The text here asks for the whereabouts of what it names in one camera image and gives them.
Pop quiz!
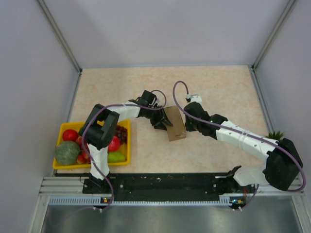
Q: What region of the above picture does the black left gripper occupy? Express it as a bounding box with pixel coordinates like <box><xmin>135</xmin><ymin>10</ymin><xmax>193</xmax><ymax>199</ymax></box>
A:
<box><xmin>144</xmin><ymin>105</ymin><xmax>172</xmax><ymax>130</ymax></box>

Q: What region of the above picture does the brown cardboard express box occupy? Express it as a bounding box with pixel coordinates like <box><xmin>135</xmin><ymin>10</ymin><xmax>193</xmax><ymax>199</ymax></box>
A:
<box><xmin>164</xmin><ymin>106</ymin><xmax>187</xmax><ymax>142</ymax></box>

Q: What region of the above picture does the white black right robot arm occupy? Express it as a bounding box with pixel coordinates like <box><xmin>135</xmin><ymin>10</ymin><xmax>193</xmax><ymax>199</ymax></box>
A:
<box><xmin>184</xmin><ymin>102</ymin><xmax>303</xmax><ymax>192</ymax></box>

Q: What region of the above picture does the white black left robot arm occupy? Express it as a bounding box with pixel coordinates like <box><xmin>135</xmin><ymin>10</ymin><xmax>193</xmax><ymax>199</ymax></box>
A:
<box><xmin>79</xmin><ymin>90</ymin><xmax>173</xmax><ymax>193</ymax></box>

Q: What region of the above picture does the dark purple grape bunch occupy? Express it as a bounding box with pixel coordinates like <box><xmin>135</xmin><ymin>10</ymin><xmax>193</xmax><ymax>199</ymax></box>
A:
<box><xmin>115</xmin><ymin>125</ymin><xmax>128</xmax><ymax>145</ymax></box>

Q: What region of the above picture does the yellow plastic fruit bin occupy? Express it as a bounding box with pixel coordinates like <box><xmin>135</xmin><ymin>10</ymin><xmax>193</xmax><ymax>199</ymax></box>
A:
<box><xmin>52</xmin><ymin>119</ymin><xmax>131</xmax><ymax>169</ymax></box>

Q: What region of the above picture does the red apple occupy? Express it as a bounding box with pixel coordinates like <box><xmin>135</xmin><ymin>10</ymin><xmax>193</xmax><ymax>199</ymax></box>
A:
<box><xmin>62</xmin><ymin>129</ymin><xmax>79</xmax><ymax>142</ymax></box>
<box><xmin>108</xmin><ymin>136</ymin><xmax>121</xmax><ymax>152</ymax></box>

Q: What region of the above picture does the green pear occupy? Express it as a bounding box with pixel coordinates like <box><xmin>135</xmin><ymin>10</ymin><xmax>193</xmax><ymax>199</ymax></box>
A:
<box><xmin>107</xmin><ymin>151</ymin><xmax>126</xmax><ymax>163</ymax></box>

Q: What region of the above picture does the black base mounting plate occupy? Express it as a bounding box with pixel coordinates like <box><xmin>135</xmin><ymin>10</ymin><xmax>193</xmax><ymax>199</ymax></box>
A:
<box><xmin>83</xmin><ymin>173</ymin><xmax>255</xmax><ymax>202</ymax></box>

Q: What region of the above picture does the red strawberry cluster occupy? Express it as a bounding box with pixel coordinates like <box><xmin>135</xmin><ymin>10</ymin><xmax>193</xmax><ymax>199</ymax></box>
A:
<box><xmin>75</xmin><ymin>136</ymin><xmax>90</xmax><ymax>164</ymax></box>

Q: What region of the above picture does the pineapple with green crown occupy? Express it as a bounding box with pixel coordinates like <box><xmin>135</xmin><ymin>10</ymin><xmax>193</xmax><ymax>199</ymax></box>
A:
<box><xmin>265</xmin><ymin>131</ymin><xmax>285</xmax><ymax>141</ymax></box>

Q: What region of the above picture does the green striped melon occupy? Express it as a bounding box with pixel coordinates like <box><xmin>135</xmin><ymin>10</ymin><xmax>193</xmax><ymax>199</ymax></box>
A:
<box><xmin>54</xmin><ymin>141</ymin><xmax>81</xmax><ymax>166</ymax></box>

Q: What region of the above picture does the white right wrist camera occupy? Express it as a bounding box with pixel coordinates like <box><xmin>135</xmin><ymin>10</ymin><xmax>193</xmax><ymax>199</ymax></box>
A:
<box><xmin>186</xmin><ymin>94</ymin><xmax>202</xmax><ymax>103</ymax></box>

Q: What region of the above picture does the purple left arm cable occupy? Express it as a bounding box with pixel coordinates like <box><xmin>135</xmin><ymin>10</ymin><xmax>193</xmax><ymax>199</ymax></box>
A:
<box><xmin>81</xmin><ymin>89</ymin><xmax>167</xmax><ymax>211</ymax></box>

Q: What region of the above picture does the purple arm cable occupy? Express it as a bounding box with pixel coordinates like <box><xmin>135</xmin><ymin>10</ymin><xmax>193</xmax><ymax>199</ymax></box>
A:
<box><xmin>81</xmin><ymin>89</ymin><xmax>167</xmax><ymax>211</ymax></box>
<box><xmin>172</xmin><ymin>81</ymin><xmax>306</xmax><ymax>211</ymax></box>

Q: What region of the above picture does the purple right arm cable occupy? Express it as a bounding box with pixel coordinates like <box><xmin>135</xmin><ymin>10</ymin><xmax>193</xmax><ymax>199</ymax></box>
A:
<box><xmin>172</xmin><ymin>81</ymin><xmax>306</xmax><ymax>211</ymax></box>

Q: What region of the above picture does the grey slotted cable duct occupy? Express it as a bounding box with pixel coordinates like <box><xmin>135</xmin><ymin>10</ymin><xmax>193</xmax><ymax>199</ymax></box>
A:
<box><xmin>49</xmin><ymin>196</ymin><xmax>111</xmax><ymax>206</ymax></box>

